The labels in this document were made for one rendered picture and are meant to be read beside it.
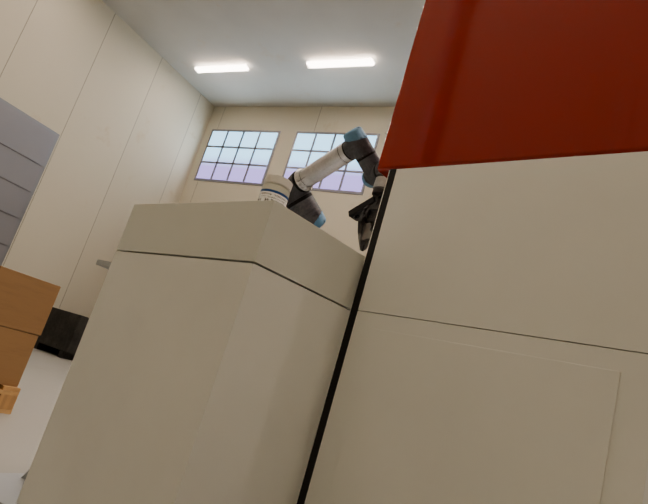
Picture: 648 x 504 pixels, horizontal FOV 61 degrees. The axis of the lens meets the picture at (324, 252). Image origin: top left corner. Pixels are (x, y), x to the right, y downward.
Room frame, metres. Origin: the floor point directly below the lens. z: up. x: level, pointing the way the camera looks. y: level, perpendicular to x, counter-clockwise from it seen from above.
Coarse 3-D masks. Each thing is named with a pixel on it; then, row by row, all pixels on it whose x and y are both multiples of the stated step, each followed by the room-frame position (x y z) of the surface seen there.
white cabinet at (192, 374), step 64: (128, 256) 1.54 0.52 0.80; (128, 320) 1.45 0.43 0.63; (192, 320) 1.27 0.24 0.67; (256, 320) 1.20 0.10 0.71; (320, 320) 1.34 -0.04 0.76; (64, 384) 1.60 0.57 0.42; (128, 384) 1.38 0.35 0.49; (192, 384) 1.21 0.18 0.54; (256, 384) 1.24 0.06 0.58; (320, 384) 1.39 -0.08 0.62; (64, 448) 1.51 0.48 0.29; (128, 448) 1.31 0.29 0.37; (192, 448) 1.17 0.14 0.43; (256, 448) 1.28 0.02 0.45
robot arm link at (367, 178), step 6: (372, 156) 1.79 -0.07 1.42; (378, 156) 1.81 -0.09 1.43; (360, 162) 1.81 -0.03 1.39; (366, 162) 1.80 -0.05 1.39; (372, 162) 1.79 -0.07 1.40; (366, 168) 1.81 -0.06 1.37; (372, 168) 1.80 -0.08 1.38; (366, 174) 1.83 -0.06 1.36; (372, 174) 1.80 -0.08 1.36; (366, 180) 1.85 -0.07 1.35; (372, 180) 1.82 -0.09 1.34; (372, 186) 1.86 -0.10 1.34
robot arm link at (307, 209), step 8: (296, 200) 2.08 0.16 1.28; (304, 200) 2.08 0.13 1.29; (312, 200) 2.10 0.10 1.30; (288, 208) 2.13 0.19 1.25; (296, 208) 2.09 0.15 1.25; (304, 208) 2.09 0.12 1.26; (312, 208) 2.09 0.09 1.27; (320, 208) 2.13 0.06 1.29; (304, 216) 2.09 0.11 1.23; (312, 216) 2.10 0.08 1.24; (320, 216) 2.11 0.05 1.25; (320, 224) 2.11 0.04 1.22
